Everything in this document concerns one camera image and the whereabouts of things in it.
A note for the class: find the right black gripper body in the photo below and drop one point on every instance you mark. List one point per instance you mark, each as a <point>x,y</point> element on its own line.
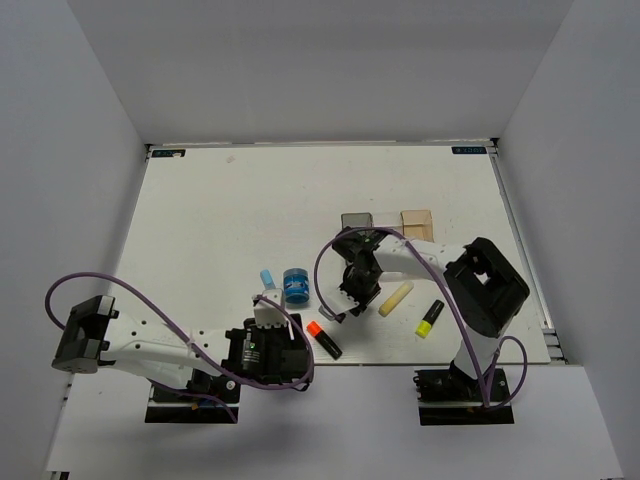
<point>362,288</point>

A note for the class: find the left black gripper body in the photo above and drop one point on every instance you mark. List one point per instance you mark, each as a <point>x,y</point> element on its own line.
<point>283,336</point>

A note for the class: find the orange cap black highlighter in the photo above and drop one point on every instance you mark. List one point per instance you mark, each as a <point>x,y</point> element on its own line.
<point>323,339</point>

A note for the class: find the pale yellow glue stick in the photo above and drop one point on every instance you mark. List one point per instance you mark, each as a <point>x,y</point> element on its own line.
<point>395,298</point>

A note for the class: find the blue round jar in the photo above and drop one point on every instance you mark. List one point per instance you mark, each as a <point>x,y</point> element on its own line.
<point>296,286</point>

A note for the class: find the light blue glue stick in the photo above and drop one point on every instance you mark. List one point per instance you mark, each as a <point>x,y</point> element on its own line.
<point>267,280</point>

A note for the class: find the yellow cap black highlighter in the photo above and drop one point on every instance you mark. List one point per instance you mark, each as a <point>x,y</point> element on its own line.
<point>429,319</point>

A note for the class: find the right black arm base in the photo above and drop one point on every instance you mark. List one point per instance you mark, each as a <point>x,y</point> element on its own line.
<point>442,403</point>

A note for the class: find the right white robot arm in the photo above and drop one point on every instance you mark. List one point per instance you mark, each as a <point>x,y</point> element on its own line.
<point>481,287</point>

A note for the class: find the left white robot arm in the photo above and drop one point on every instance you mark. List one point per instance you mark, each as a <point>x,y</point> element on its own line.
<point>97,336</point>

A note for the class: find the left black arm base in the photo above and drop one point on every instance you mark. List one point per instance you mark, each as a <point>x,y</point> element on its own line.
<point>204,400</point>

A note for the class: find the dark grey transparent bin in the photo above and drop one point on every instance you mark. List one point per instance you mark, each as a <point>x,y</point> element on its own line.
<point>355,220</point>

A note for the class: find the clear transparent bin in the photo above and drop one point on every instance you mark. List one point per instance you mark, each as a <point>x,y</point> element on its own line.
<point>389,220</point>

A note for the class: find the right blue table label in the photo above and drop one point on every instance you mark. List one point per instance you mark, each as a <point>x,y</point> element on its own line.
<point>469,150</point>

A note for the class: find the blue table label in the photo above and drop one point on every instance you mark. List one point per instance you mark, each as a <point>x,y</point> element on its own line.
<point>469,150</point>
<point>168,153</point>

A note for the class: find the left blue table label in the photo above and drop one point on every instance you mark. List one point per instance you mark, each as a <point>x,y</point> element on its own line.
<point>168,153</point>

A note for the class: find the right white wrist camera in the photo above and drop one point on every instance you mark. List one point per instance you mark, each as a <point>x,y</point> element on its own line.
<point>336,305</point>

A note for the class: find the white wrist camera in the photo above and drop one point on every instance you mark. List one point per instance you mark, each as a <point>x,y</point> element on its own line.
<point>336,305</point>
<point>269,313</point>

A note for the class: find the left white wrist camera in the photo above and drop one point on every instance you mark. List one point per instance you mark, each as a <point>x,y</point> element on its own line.
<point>269,313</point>

